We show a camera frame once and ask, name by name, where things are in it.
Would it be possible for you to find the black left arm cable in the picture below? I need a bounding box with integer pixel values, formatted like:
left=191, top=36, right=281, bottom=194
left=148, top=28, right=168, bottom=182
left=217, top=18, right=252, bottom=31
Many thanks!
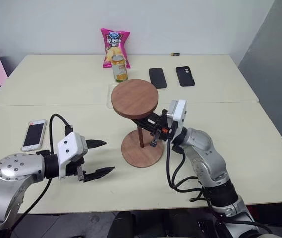
left=5, top=113, right=74, bottom=234

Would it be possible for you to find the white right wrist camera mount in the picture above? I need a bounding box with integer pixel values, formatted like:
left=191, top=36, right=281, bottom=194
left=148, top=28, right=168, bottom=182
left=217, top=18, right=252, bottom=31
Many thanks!
left=167, top=99, right=188, bottom=139

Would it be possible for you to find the round wooden base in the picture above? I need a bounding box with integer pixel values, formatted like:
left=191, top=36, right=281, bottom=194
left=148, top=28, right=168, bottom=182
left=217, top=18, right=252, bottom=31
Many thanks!
left=121, top=129, right=165, bottom=169

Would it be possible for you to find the white smartphone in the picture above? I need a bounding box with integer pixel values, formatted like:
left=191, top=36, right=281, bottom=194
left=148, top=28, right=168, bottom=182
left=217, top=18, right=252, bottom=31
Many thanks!
left=20, top=119, right=48, bottom=153

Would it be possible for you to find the pink chips bag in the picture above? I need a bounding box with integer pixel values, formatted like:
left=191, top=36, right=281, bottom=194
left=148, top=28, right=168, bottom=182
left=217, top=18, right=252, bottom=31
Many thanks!
left=100, top=27, right=131, bottom=69

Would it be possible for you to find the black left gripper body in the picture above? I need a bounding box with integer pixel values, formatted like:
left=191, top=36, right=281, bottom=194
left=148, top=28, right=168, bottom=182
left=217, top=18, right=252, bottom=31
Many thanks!
left=64, top=158, right=86, bottom=183

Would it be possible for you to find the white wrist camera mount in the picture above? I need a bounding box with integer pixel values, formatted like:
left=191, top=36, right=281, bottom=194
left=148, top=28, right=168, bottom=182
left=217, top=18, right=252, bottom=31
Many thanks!
left=57, top=132, right=89, bottom=181
left=167, top=99, right=188, bottom=139

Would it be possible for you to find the wooden pole with round top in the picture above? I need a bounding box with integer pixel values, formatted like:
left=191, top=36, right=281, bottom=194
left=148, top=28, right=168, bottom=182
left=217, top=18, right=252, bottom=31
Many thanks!
left=110, top=79, right=159, bottom=149

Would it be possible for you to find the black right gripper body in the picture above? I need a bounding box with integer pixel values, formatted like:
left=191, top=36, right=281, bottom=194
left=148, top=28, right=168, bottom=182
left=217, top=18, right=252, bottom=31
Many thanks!
left=145, top=109, right=175, bottom=147

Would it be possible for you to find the yellow green tin can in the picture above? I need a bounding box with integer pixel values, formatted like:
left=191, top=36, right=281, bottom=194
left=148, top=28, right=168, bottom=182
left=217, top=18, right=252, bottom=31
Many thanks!
left=112, top=55, right=128, bottom=83

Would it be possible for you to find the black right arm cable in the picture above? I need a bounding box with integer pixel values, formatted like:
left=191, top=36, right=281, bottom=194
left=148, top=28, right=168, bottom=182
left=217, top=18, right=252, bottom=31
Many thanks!
left=165, top=137, right=221, bottom=206

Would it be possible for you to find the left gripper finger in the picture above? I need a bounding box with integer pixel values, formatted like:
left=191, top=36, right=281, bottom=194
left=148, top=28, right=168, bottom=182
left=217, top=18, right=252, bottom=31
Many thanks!
left=82, top=166, right=116, bottom=183
left=85, top=139, right=107, bottom=150

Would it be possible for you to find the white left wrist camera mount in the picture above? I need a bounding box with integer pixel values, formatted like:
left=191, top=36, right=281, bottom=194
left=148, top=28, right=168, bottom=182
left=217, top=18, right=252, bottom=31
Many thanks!
left=57, top=132, right=89, bottom=181

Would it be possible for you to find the black smartphone with camera holes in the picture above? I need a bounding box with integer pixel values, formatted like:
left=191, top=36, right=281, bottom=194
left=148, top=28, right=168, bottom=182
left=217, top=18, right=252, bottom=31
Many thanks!
left=175, top=66, right=196, bottom=87

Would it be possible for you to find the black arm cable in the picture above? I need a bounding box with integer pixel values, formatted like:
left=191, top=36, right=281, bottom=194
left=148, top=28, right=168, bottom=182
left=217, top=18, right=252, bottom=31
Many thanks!
left=5, top=113, right=74, bottom=234
left=165, top=137, right=221, bottom=206

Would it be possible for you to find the plain black smartphone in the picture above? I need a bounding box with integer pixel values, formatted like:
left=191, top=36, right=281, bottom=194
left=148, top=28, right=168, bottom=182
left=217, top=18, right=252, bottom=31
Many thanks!
left=148, top=67, right=168, bottom=89

